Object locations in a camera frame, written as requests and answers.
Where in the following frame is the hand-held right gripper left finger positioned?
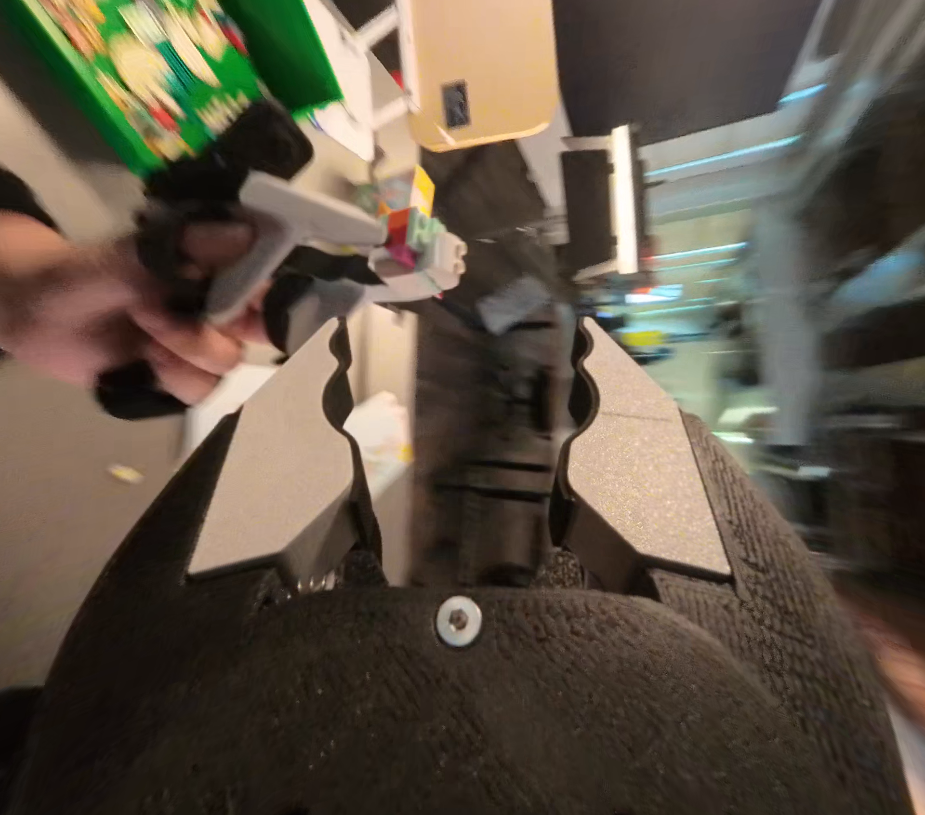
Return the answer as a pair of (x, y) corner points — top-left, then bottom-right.
(185, 316), (384, 593)

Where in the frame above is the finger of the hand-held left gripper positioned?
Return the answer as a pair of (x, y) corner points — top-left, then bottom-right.
(206, 170), (389, 326)
(264, 271), (387, 358)

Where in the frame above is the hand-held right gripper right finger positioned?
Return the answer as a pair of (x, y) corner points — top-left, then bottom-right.
(548, 315), (733, 597)

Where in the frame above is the small multicoloured lego model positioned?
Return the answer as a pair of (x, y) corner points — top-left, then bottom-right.
(367, 167), (468, 304)

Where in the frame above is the green lego box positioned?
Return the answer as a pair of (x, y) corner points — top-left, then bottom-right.
(0, 0), (345, 177)

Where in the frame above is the person's left hand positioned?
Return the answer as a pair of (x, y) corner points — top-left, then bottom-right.
(0, 211), (250, 408)

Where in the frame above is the tan wooden panel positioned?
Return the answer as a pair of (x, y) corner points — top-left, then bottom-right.
(396, 0), (562, 152)

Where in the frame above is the black panel with yellow logo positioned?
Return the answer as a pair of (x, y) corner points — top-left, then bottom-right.
(552, 0), (872, 145)

